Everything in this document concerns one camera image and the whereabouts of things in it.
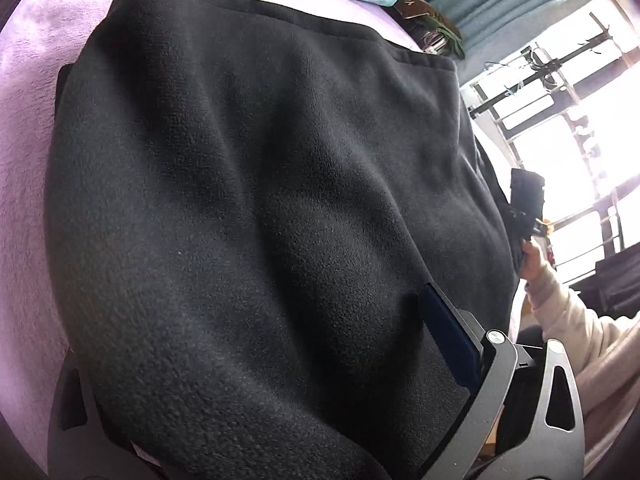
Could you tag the blue curtain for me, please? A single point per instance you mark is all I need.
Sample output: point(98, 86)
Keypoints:
point(500, 5)

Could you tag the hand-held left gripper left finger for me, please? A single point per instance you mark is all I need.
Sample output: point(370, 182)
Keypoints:
point(90, 440)

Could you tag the metal drying rack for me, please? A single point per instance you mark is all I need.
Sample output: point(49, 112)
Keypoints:
point(545, 72)

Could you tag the person's right forearm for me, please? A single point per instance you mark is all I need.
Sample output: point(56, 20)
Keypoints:
point(575, 320)

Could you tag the dark furniture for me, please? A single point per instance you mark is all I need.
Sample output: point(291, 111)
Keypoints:
point(610, 280)

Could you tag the purple bed blanket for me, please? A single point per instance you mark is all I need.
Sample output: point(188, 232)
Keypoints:
point(30, 110)

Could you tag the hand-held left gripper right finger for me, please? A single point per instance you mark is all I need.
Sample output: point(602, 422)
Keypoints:
point(450, 340)

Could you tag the pile of dark clothes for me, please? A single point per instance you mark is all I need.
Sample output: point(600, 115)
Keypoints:
point(430, 20)

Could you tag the person's right hand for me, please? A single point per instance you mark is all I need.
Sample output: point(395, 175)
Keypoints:
point(537, 262)

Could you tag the black fleece jacket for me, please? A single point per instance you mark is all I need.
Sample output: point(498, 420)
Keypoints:
point(250, 185)

